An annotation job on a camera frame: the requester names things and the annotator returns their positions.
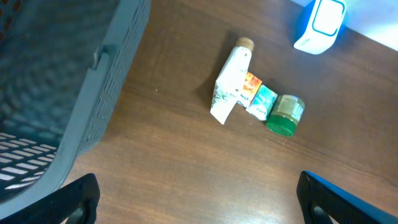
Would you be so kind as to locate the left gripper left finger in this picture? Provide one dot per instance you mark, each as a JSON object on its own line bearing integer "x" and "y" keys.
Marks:
{"x": 75, "y": 203}

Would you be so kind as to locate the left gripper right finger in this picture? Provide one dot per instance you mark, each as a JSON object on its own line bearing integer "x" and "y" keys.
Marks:
{"x": 323, "y": 202}

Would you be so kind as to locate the green lid jar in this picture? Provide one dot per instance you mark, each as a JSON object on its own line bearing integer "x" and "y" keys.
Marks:
{"x": 285, "y": 115}

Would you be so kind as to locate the teal tissue packet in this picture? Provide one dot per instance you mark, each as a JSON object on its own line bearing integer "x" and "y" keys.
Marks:
{"x": 262, "y": 103}

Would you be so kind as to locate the white bamboo print tube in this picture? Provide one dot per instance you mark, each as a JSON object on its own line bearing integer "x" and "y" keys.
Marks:
{"x": 231, "y": 79}

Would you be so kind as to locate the orange tissue packet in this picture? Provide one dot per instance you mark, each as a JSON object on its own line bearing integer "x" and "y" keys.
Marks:
{"x": 249, "y": 89}

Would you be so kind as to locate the dark grey plastic basket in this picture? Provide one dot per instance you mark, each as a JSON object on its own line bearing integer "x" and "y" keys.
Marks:
{"x": 63, "y": 65}

